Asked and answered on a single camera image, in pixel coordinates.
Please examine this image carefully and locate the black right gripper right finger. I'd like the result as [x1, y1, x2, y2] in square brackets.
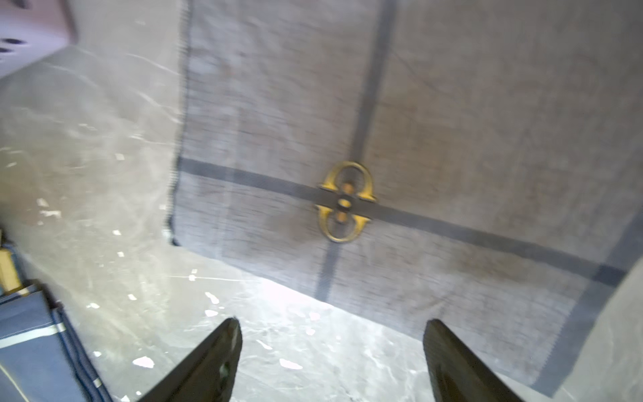
[423, 319, 522, 402]

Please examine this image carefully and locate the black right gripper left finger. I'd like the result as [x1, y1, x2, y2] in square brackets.
[141, 318, 243, 402]

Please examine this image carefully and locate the purple perforated plastic basket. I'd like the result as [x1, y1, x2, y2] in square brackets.
[1, 0, 77, 78]

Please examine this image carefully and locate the navy blue striped pillowcase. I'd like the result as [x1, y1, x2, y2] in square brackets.
[1, 286, 112, 401]

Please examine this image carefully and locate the tan zigzag pillowcase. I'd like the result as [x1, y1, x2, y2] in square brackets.
[0, 232, 23, 294]

